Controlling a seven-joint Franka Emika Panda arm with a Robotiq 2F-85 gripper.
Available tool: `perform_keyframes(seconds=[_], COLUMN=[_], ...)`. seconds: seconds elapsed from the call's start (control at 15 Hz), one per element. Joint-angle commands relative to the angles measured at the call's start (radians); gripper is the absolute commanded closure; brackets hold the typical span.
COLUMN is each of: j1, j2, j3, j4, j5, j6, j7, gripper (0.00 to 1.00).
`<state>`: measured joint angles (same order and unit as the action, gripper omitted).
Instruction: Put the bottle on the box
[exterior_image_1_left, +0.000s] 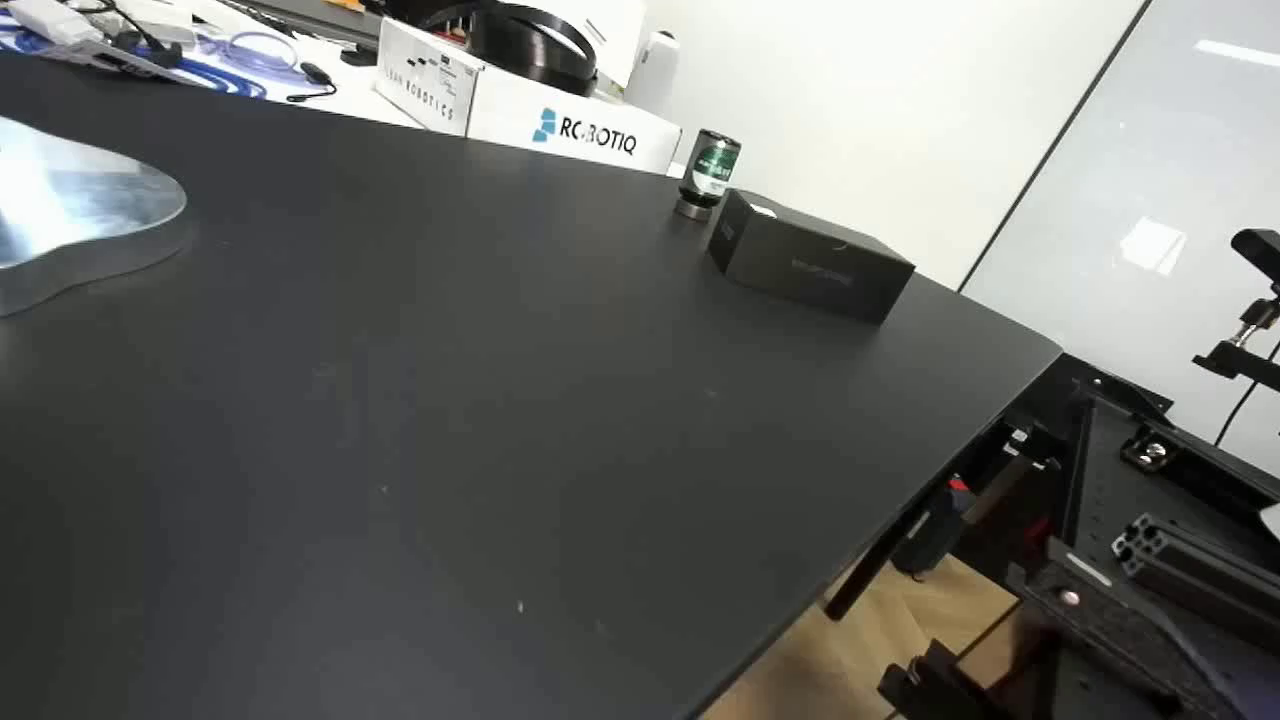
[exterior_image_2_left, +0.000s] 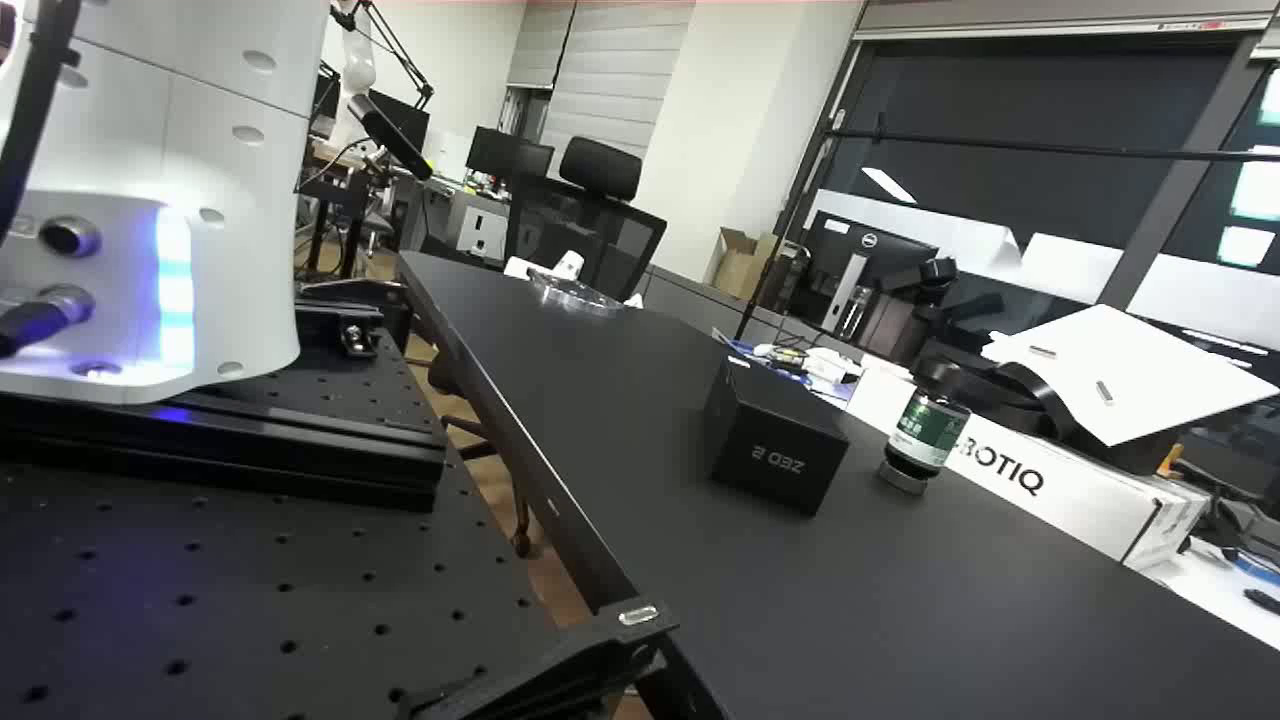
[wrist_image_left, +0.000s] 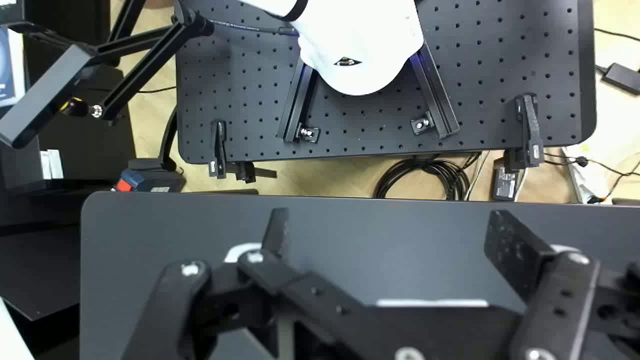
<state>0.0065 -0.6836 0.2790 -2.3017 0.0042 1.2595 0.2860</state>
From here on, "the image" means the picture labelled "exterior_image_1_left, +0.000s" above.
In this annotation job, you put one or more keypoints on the green label dark bottle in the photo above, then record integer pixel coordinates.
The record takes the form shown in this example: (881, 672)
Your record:
(711, 167)

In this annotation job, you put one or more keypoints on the black rectangular box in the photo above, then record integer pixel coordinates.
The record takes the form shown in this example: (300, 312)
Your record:
(807, 261)

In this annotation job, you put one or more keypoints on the white Robotiq cardboard box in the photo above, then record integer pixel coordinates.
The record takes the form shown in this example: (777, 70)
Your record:
(532, 116)

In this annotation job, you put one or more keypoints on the black round container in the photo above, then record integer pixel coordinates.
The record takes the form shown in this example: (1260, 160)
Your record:
(543, 44)

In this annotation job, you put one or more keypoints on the blue paper sheets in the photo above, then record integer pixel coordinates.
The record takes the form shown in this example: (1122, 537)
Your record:
(225, 65)

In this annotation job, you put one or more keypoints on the black perforated breadboard platform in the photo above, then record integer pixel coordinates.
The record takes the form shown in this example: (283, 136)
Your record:
(1132, 652)

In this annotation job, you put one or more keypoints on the black aluminium extrusion bar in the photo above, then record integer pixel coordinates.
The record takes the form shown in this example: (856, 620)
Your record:
(1187, 559)

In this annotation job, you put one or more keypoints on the black camera on stand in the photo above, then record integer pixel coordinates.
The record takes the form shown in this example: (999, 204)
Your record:
(1256, 252)

